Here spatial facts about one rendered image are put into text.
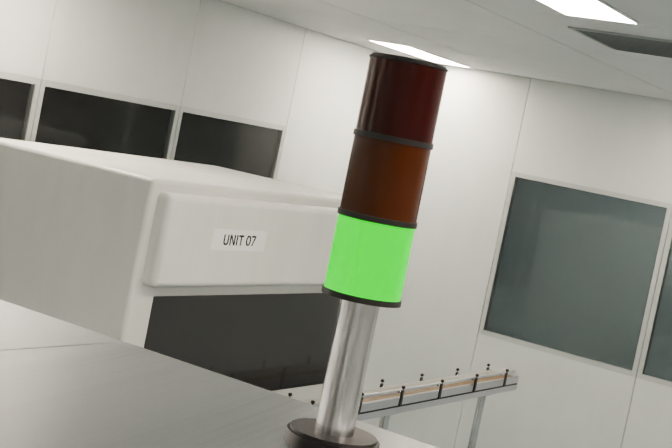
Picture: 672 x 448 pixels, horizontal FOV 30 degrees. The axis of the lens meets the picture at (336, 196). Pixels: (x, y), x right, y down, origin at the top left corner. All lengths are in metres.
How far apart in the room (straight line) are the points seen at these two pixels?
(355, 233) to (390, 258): 0.03
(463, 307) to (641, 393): 1.46
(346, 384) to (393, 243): 0.09
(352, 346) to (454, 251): 8.74
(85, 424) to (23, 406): 0.04
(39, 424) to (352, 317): 0.20
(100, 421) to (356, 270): 0.18
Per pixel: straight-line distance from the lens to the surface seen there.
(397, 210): 0.76
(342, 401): 0.79
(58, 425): 0.75
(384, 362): 9.81
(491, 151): 9.44
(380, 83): 0.76
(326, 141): 9.34
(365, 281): 0.76
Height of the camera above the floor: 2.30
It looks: 3 degrees down
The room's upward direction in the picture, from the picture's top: 11 degrees clockwise
